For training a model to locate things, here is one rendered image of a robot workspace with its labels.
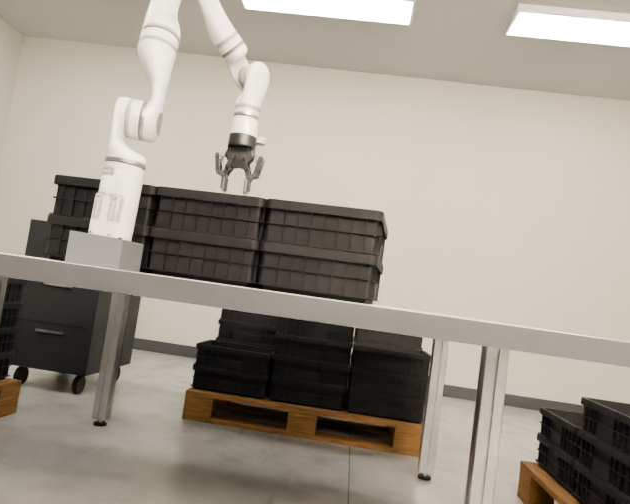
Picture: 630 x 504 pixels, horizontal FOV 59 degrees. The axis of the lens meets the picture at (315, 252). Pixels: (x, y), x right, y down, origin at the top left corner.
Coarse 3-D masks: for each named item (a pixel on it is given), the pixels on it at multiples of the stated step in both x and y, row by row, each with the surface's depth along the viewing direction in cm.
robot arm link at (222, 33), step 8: (200, 0) 141; (208, 0) 142; (216, 0) 144; (208, 8) 142; (216, 8) 144; (208, 16) 143; (216, 16) 144; (224, 16) 146; (208, 24) 145; (216, 24) 144; (224, 24) 145; (208, 32) 147; (216, 32) 145; (224, 32) 146; (232, 32) 147; (216, 40) 147; (224, 40) 146; (232, 40) 147; (240, 40) 149; (224, 48) 148; (232, 48) 147
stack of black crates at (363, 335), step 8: (360, 328) 323; (360, 336) 322; (368, 336) 322; (376, 336) 322; (384, 336) 321; (392, 336) 320; (400, 336) 321; (408, 336) 320; (416, 336) 320; (384, 344) 320; (392, 344) 320; (400, 344) 320; (408, 344) 320; (416, 344) 320; (352, 352) 326
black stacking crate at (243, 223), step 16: (160, 208) 146; (176, 208) 146; (192, 208) 145; (208, 208) 144; (224, 208) 143; (240, 208) 143; (256, 208) 142; (160, 224) 146; (176, 224) 145; (192, 224) 145; (208, 224) 143; (224, 224) 143; (240, 224) 142; (256, 224) 142; (256, 240) 143
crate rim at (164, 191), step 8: (160, 192) 146; (168, 192) 145; (176, 192) 145; (184, 192) 145; (192, 192) 144; (200, 192) 144; (208, 192) 144; (216, 192) 143; (208, 200) 143; (216, 200) 143; (224, 200) 143; (232, 200) 142; (240, 200) 142; (248, 200) 142; (256, 200) 141; (264, 200) 142
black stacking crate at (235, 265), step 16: (160, 240) 146; (176, 240) 145; (192, 240) 143; (208, 240) 142; (224, 240) 142; (240, 240) 141; (160, 256) 145; (176, 256) 144; (192, 256) 143; (208, 256) 143; (224, 256) 142; (240, 256) 142; (256, 256) 144; (160, 272) 145; (176, 272) 143; (192, 272) 143; (208, 272) 143; (224, 272) 142; (240, 272) 141; (256, 272) 143; (256, 288) 150
